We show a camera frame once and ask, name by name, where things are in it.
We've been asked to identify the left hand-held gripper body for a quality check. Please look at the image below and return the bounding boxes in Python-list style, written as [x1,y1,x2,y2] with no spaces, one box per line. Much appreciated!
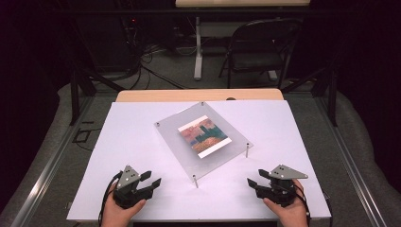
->
[113,165,151,210]

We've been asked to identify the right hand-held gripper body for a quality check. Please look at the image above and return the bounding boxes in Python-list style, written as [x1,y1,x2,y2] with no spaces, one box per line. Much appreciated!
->
[256,164,309,208]

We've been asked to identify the person's left hand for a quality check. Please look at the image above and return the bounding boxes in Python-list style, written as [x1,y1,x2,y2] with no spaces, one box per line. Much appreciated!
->
[101,185,148,227]

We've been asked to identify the person's right hand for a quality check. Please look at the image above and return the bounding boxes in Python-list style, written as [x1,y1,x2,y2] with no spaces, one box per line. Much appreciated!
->
[263,179,309,227]

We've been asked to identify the white table board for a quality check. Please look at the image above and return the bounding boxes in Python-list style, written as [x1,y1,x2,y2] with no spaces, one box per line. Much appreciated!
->
[66,99,332,222]

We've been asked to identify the colourful painting print card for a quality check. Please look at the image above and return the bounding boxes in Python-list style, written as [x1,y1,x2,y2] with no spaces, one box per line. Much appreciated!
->
[177,114,233,160]

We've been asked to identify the black metal stand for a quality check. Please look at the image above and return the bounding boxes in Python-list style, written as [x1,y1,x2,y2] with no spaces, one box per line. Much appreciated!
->
[281,64,339,128]
[69,61,127,127]

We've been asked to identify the black folding chair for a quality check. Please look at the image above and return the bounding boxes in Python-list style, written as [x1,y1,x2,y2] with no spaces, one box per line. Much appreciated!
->
[218,18,305,90]

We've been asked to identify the white-legged wooden desk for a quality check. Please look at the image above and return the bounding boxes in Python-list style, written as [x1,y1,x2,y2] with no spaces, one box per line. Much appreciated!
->
[174,0,311,81]

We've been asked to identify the dark computer tower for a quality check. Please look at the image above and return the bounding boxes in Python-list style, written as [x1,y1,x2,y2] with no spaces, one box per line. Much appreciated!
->
[71,12,141,72]

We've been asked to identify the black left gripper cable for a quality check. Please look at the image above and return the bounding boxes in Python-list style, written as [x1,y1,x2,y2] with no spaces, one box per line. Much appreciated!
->
[97,170,123,227]

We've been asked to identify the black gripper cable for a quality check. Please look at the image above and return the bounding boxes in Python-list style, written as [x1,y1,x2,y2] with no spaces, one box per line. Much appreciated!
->
[97,170,123,227]
[294,184,312,225]

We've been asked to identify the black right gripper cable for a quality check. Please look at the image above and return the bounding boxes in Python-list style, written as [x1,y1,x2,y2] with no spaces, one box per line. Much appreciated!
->
[294,184,312,225]

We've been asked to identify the clear acrylic picture frame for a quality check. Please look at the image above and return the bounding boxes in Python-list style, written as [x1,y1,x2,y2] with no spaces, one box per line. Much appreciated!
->
[153,100,254,189]

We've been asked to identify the aluminium rail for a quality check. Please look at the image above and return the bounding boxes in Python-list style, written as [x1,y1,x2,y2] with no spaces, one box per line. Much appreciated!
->
[9,95,96,227]
[314,95,390,227]

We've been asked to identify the black floor cables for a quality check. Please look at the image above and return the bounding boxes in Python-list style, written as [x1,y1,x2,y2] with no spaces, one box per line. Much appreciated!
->
[124,42,188,91]

